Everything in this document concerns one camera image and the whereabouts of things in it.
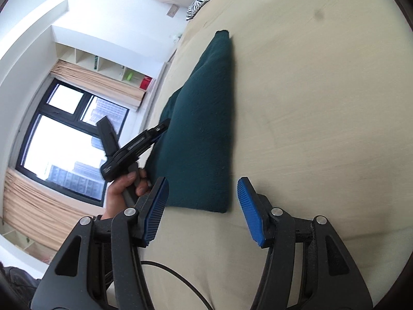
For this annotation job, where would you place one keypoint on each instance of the red storage box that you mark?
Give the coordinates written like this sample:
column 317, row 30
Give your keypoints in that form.
column 144, row 85

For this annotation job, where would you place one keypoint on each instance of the dark green knit sweater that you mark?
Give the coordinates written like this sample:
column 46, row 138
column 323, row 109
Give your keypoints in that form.
column 195, row 153

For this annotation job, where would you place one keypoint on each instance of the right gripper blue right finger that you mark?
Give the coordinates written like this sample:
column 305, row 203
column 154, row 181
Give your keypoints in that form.
column 256, row 209

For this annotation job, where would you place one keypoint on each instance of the beige bed with sheet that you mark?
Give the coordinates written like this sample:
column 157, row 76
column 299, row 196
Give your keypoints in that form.
column 322, row 115

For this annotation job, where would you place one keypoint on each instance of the white wall shelf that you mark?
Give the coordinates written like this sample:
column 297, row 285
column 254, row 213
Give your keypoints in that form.
column 99, row 65

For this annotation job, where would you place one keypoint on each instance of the beige curtain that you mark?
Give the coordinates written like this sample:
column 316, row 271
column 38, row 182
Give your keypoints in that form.
column 98, row 84

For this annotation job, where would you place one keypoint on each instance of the person left hand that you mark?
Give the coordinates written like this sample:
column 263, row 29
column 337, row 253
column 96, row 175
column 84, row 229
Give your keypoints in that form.
column 115, row 202

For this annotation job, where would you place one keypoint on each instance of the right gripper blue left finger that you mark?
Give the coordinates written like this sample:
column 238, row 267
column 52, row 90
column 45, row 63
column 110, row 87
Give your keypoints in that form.
column 150, row 211

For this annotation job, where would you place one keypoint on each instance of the wall switch panel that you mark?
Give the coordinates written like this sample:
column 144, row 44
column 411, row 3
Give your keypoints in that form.
column 173, row 10

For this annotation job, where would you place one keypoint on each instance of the black framed window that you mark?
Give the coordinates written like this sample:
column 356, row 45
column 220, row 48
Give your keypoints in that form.
column 61, row 148

